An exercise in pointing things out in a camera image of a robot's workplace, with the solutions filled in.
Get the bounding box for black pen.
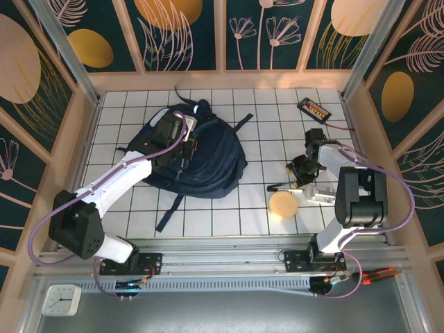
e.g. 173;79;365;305
266;182;296;193

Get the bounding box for navy blue backpack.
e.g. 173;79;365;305
115;86;256;234

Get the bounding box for round beige disc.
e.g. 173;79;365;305
268;191;299;222

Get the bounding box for black charger board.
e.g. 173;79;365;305
296;97;332;125

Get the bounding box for small controller board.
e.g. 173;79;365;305
309;275;350;296
115;275;155;291

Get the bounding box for orange black pliers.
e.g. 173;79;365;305
352;266;400;286

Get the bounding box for white square clock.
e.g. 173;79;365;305
41;284;83;317

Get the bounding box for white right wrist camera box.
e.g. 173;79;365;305
305;183;336;205

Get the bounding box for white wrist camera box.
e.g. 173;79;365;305
180;116;198;143
305;183;336;205

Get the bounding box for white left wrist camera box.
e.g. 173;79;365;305
180;116;198;143

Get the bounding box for red cable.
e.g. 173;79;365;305
325;121;357;132

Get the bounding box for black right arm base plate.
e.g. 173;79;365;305
283;248;347;274

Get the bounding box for aluminium mounting rail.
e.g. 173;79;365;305
34;244;407;278

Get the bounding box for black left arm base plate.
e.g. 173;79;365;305
99;252;163;277

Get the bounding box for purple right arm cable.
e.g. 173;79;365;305
314;145;416;299

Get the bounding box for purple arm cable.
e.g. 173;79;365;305
29;110;190;300
314;145;416;299

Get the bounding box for grey slotted cable duct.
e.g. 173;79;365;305
74;277;313;296

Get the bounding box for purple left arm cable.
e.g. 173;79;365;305
29;110;190;300

